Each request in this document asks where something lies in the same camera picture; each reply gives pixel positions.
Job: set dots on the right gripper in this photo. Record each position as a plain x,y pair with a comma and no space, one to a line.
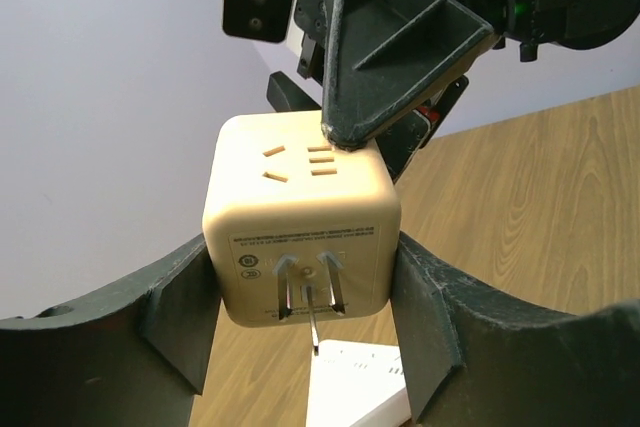
380,59

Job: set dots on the white triangular power strip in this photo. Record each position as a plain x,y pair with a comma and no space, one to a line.
357,384

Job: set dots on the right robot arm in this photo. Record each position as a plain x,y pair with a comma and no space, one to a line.
573,24

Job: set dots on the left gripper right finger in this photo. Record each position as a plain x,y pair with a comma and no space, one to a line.
473,355

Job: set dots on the beige cube socket adapter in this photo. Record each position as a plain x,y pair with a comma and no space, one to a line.
298,230

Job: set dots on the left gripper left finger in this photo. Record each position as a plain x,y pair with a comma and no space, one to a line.
132,353

